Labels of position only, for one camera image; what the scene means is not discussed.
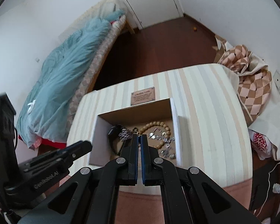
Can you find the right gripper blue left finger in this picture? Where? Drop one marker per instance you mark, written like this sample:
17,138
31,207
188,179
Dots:
129,172

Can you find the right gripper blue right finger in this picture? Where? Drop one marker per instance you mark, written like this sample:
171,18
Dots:
150,174

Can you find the black smart band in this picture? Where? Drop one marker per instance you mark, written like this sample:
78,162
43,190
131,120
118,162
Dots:
114,139

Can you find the open white cardboard box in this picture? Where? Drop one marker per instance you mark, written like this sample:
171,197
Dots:
157,121

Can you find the brown label card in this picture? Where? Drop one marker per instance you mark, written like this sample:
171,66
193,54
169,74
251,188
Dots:
143,96

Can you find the teal duvet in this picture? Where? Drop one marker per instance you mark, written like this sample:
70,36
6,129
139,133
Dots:
59,88

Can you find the white paper on bed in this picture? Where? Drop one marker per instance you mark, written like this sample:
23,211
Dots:
30,106

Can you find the striped and pink table cover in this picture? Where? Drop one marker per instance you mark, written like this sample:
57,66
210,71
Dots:
192,116

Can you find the white red printed bag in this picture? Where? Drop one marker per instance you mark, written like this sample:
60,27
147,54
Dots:
262,145

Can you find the small white bottle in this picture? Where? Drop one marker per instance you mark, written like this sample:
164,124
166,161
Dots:
276,188

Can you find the checkered beige blanket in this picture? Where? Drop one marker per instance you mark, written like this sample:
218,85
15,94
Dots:
255,79

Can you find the white door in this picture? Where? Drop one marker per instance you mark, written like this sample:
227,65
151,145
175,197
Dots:
150,12

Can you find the white charger with cable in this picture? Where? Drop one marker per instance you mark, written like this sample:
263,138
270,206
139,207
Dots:
264,202

